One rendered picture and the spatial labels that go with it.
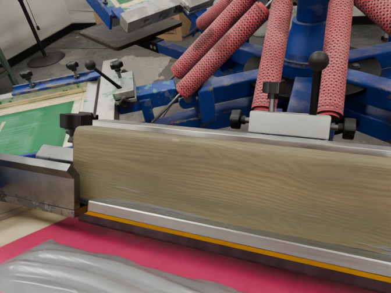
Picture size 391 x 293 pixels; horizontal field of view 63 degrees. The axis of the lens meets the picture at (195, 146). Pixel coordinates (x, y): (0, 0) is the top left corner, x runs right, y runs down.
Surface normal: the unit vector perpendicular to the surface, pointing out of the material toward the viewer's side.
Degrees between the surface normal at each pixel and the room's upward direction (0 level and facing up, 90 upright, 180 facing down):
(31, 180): 59
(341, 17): 32
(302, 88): 0
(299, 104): 0
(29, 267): 8
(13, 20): 90
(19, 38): 90
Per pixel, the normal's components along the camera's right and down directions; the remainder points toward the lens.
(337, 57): -0.14, -0.33
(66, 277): -0.10, -0.77
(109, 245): 0.06, -0.99
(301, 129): -0.36, 0.13
